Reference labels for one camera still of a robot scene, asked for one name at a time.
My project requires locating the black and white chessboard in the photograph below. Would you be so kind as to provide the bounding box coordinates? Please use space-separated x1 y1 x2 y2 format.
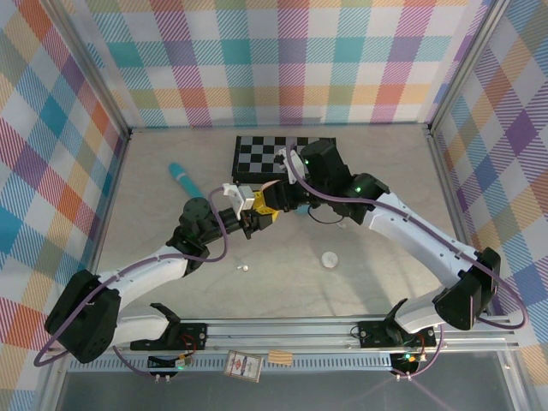
230 135 338 186

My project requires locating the teal plastic tube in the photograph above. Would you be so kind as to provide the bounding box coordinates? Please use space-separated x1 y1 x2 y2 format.
167 162 208 202

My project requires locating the small controller board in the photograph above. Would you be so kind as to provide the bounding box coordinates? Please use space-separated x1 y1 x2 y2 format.
147 354 193 372
390 351 425 375

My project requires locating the playing card box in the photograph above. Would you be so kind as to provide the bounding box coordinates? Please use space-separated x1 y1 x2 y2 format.
223 348 264 383

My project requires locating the perforated metal strip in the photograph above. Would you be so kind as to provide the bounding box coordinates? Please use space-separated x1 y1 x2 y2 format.
63 357 397 375

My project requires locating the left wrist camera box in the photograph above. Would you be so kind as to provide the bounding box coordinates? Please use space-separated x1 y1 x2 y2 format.
222 182 256 216

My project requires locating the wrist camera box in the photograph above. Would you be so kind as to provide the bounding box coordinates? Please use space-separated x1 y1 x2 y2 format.
275 146 307 186
222 182 256 216

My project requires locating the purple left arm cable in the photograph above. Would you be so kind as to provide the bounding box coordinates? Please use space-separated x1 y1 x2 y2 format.
33 186 235 380

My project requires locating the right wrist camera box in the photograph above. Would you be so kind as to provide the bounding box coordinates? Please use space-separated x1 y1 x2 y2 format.
275 146 307 186

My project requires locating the aluminium side rail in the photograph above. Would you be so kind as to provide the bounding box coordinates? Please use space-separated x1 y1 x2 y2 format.
90 130 132 259
426 126 479 258

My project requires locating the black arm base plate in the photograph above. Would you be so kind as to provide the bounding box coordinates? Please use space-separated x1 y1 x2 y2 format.
357 319 438 349
129 322 210 352

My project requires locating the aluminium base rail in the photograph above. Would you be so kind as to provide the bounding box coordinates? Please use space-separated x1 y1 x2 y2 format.
45 317 520 355

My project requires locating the aluminium frame post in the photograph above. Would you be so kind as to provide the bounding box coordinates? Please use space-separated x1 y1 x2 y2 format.
425 0 513 134
54 0 133 139

